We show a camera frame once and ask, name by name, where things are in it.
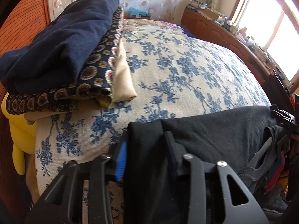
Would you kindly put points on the yellow plush toy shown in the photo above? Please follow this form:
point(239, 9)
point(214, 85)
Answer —
point(21, 133)

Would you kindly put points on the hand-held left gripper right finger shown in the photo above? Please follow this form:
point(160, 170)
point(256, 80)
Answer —
point(175, 154)

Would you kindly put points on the long wooden cabinet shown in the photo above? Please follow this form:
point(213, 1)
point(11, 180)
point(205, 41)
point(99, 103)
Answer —
point(210, 28)

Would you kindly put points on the blue plastic bag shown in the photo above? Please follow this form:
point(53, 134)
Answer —
point(137, 12)

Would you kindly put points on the pile of papers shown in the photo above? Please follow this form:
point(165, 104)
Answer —
point(197, 4)

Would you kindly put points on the folded navy blue cloth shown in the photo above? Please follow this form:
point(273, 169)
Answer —
point(58, 39)

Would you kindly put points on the navy medallion patterned cloth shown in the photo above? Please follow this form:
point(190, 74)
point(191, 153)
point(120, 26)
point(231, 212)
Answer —
point(93, 58)

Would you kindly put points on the cream bedspread with blue flowers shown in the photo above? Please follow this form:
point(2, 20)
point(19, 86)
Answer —
point(186, 74)

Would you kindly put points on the round black fan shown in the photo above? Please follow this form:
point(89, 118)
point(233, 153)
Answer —
point(209, 0)

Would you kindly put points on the folded beige cloth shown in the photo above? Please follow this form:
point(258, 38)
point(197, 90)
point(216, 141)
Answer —
point(123, 79)

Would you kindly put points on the black printed t-shirt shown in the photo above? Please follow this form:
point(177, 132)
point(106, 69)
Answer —
point(210, 133)

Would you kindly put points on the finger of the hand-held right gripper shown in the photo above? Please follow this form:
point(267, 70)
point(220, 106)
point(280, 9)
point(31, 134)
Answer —
point(276, 113)

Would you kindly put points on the dark bag with zipper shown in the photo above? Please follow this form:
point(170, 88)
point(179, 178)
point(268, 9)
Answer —
point(273, 198)

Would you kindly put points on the cardboard box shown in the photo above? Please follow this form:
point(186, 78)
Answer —
point(209, 14)

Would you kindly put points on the navy blue bed sheet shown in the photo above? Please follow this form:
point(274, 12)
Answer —
point(188, 30)

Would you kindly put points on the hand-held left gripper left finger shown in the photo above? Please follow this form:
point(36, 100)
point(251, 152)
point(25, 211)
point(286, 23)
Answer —
point(121, 161)

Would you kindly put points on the wooden slatted wardrobe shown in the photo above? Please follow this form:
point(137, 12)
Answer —
point(23, 11)

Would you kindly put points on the pink floral blanket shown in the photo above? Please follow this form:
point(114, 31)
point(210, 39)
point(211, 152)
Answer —
point(149, 24)

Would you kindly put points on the wooden framed window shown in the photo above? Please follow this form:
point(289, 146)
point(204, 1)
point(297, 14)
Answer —
point(280, 39)

